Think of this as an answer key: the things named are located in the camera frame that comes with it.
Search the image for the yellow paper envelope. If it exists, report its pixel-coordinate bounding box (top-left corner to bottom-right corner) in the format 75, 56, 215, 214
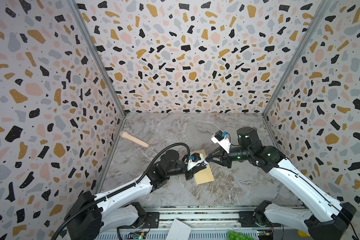
191, 150, 215, 185

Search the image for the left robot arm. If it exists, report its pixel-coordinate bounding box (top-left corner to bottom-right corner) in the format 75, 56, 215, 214
65, 150, 208, 240

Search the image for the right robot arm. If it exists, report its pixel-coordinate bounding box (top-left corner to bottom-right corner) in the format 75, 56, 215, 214
206, 127, 357, 240

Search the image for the white paper sheet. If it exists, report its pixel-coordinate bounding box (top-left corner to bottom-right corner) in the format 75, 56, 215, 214
166, 219, 192, 240

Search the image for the green plastic bag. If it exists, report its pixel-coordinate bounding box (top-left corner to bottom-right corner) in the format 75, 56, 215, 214
227, 231, 255, 240

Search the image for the left circuit board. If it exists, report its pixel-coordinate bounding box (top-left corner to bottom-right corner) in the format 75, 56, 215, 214
126, 231, 147, 240

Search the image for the circuit board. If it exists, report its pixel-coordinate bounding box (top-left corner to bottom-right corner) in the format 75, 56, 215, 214
257, 230, 274, 240
126, 231, 147, 240

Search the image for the right circuit board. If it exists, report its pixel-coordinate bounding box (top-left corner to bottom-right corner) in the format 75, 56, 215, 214
257, 230, 274, 240

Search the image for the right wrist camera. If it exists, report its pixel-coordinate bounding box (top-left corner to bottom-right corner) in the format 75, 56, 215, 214
211, 130, 231, 154

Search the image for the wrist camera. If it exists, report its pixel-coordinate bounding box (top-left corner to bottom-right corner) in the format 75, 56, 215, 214
211, 130, 231, 154
187, 152, 205, 171

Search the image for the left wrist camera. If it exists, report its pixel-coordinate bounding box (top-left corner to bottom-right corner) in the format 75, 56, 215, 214
187, 152, 205, 171

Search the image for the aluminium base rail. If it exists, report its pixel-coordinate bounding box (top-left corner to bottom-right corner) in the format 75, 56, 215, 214
70, 205, 328, 240

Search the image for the beige wooden stamp handle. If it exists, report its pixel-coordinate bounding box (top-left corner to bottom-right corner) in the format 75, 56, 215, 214
120, 131, 150, 148

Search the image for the black corrugated cable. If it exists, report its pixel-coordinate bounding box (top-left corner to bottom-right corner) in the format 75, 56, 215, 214
50, 142, 191, 240

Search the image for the right corner aluminium post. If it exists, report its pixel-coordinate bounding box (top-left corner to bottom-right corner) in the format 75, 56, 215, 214
262, 0, 331, 119

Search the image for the corner aluminium post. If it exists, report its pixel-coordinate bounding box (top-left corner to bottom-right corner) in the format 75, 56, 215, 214
66, 0, 126, 119
262, 0, 331, 119

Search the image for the left corner aluminium post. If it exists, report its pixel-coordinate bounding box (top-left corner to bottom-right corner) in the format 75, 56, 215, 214
66, 0, 126, 119

